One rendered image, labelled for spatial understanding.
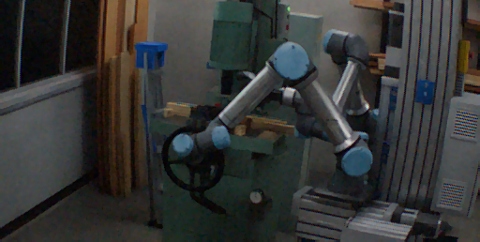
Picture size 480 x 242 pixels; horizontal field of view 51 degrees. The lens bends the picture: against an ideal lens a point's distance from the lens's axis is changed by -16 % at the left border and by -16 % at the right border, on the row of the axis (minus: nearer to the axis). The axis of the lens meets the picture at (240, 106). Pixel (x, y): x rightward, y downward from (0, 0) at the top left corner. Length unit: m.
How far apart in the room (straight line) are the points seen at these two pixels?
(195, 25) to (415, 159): 3.29
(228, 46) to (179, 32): 2.66
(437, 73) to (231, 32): 0.98
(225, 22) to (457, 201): 1.33
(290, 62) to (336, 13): 3.05
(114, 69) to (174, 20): 1.42
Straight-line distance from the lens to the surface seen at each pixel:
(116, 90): 4.04
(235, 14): 2.60
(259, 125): 2.69
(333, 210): 2.24
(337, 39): 2.48
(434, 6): 2.22
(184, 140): 2.05
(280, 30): 2.90
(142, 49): 3.52
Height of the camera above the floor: 1.54
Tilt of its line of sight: 12 degrees down
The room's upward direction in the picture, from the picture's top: 5 degrees clockwise
